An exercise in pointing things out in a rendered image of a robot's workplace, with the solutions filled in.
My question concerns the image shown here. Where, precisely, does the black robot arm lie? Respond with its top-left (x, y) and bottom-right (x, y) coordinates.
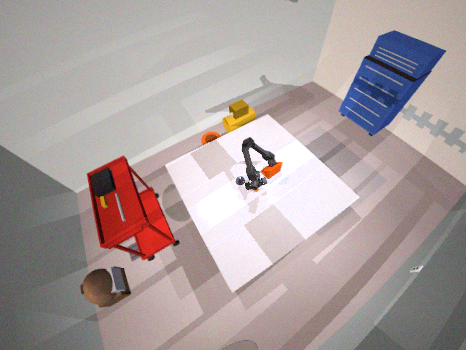
top-left (241, 137), bottom-right (278, 190)

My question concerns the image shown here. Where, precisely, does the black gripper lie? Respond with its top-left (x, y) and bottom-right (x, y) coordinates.
top-left (245, 177), bottom-right (268, 190)

